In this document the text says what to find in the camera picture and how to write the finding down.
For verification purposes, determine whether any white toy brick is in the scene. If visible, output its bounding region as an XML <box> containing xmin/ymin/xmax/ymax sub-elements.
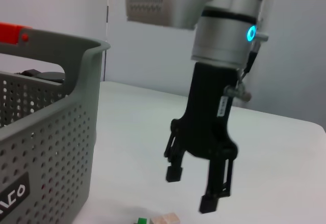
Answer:
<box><xmin>149</xmin><ymin>212</ymin><xmax>181</xmax><ymax>224</ymax></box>

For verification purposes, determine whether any grey-green perforated storage bin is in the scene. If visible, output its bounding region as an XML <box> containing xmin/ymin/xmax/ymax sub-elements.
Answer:
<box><xmin>0</xmin><ymin>29</ymin><xmax>112</xmax><ymax>224</ymax></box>

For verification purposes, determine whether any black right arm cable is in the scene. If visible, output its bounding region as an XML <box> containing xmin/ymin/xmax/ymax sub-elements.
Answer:
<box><xmin>238</xmin><ymin>30</ymin><xmax>270</xmax><ymax>82</ymax></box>

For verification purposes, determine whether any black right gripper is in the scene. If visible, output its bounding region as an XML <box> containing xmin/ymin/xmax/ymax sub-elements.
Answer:
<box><xmin>164</xmin><ymin>62</ymin><xmax>240</xmax><ymax>214</ymax></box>

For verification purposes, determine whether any red plastic bar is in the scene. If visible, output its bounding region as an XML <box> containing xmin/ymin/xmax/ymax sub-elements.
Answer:
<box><xmin>0</xmin><ymin>22</ymin><xmax>33</xmax><ymax>44</ymax></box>

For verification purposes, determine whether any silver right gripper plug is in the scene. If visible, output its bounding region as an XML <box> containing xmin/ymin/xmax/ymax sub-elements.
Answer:
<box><xmin>223</xmin><ymin>84</ymin><xmax>253</xmax><ymax>102</ymax></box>

